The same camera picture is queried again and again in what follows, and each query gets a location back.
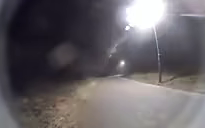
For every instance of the grey asphalt road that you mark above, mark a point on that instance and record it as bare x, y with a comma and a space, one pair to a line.
130, 106

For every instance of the dry grass verge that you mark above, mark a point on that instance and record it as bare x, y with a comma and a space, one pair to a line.
186, 81
46, 106

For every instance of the street lamp on pole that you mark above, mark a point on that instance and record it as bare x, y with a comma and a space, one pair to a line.
158, 56

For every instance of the pale kerb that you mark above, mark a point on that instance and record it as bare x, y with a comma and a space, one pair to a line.
170, 88

